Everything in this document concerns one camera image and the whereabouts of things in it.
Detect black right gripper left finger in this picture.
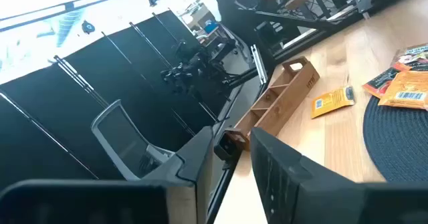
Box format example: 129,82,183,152
0,126,215,224

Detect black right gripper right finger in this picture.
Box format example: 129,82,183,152
249,126,428,224

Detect orange tea packet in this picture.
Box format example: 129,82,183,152
310,85,356,120
362,66,402,100
378,70,428,111

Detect wooden tea organizer box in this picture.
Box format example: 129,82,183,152
224,55,321,151

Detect round dark blue placemat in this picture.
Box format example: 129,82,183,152
362,95,428,184

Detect beige tea packet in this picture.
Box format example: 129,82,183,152
391,42,428,72

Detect grey office chair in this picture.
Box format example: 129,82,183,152
90,99,175,181

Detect black room divider screen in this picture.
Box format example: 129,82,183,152
0,9,235,191

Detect black table-level camera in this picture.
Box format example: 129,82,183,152
213,132,242,170

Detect silver aluminium bracket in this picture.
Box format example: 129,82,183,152
250,44,269,85

